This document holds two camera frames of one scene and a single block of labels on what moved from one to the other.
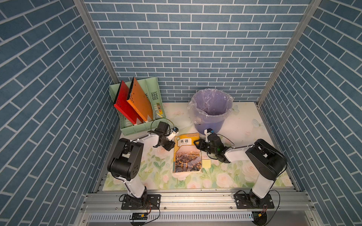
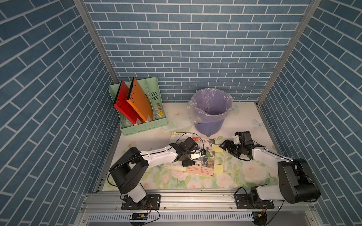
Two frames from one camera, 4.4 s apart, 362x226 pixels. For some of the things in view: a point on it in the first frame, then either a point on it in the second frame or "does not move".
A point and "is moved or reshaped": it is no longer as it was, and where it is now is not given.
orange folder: (137, 99) does not move
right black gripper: (200, 144) -> (229, 147)
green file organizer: (152, 88) does not move
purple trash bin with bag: (208, 108) does not move
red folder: (121, 104) does not move
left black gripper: (169, 145) -> (189, 163)
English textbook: (187, 157) is moved or reshaped
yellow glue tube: (160, 111) does not move
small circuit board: (139, 216) does not move
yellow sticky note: (206, 163) -> (218, 168)
